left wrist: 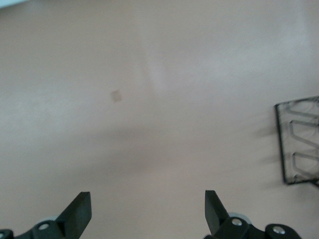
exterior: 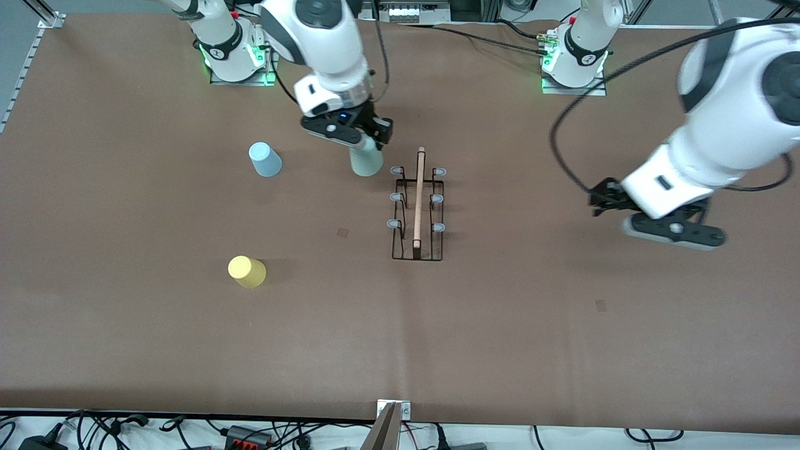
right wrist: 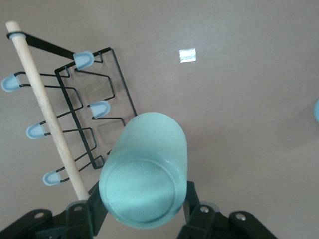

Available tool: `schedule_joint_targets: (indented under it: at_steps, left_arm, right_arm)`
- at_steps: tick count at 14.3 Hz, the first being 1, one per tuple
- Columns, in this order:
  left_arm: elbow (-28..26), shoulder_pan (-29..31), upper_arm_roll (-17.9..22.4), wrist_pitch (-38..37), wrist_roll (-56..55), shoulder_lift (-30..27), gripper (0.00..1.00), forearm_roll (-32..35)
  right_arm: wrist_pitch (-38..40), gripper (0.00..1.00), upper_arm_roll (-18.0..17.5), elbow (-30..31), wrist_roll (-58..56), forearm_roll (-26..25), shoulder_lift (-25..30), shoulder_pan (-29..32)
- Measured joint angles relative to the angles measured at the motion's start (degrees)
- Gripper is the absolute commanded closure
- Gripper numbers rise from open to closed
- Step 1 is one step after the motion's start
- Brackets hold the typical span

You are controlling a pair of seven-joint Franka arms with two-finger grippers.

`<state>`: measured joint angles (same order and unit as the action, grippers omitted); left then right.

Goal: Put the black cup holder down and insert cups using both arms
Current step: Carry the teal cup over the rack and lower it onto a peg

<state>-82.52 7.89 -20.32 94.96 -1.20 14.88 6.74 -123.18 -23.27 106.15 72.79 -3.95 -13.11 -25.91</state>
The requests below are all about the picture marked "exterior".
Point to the pale green plastic cup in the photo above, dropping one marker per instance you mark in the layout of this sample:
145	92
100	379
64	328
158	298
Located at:
367	161

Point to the yellow plastic cup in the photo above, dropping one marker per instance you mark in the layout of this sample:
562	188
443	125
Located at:
250	274

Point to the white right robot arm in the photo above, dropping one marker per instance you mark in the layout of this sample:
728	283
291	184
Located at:
325	44

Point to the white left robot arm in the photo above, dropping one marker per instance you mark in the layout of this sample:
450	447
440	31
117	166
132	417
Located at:
737	112

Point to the light blue plastic cup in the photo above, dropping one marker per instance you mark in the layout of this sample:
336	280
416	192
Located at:
267	162

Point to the white power strip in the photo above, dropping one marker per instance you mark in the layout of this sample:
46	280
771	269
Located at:
406	11

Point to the brown paper table cover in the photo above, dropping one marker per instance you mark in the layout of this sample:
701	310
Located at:
500	344

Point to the black orange connector box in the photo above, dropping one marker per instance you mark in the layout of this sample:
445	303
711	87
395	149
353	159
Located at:
247	435

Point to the black power adapter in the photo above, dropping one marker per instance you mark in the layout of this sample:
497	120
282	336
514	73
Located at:
40	444

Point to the aluminium frame strut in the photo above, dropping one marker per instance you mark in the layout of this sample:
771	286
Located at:
717	11
636	11

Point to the small metal clamp bracket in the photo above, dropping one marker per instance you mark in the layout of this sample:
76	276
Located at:
405	410

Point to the long aluminium edge rail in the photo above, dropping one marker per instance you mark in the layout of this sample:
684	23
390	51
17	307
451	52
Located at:
26	70

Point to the aluminium camera post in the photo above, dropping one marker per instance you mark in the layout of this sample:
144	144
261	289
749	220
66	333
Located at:
382	434

